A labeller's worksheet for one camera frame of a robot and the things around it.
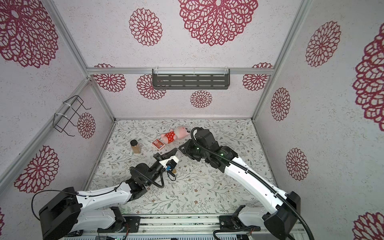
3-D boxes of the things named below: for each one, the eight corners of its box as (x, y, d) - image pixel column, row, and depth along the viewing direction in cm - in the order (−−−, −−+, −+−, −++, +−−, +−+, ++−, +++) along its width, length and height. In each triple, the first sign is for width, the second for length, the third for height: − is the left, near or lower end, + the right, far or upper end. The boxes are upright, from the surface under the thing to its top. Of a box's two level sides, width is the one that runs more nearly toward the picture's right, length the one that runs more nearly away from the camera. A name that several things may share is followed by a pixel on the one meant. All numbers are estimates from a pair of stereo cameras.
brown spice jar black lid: (133, 153, 103) (128, 145, 95) (135, 147, 106) (130, 139, 98) (140, 153, 103) (135, 145, 95) (141, 147, 106) (137, 139, 98)
